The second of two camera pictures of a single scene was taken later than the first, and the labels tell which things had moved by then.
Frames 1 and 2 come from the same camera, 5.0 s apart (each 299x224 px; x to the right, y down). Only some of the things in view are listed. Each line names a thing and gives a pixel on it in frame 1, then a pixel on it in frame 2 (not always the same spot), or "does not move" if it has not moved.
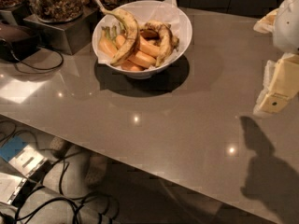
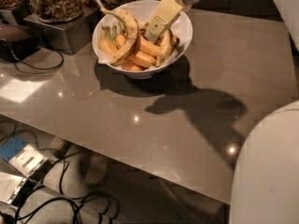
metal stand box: [64, 36] does not move
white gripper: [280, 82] to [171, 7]
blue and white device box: [21, 156] does not move
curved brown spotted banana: [154, 30] does not move
